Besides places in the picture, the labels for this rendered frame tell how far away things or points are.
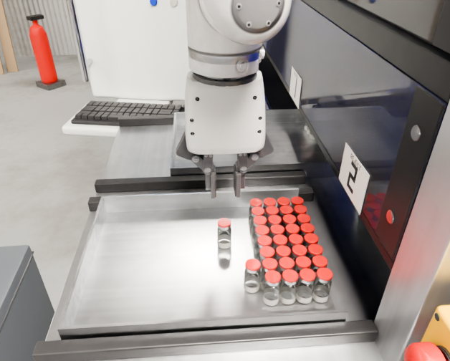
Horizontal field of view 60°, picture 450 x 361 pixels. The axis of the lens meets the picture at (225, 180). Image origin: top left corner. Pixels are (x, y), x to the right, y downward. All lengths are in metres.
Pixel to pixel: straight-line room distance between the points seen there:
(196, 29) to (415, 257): 0.31
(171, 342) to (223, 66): 0.31
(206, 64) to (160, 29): 0.84
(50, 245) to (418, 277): 1.84
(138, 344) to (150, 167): 0.42
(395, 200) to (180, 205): 0.37
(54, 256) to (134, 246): 1.40
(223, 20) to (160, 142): 0.59
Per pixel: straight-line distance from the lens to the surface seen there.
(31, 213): 2.34
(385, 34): 0.47
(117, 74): 1.36
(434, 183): 0.38
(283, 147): 0.88
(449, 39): 0.38
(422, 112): 0.40
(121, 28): 1.31
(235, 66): 0.43
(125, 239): 0.64
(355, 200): 0.54
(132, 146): 0.91
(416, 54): 0.41
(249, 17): 0.34
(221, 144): 0.48
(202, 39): 0.43
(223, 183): 0.73
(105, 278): 0.59
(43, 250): 2.07
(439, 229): 0.38
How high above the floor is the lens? 1.30
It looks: 34 degrees down
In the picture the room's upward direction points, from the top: straight up
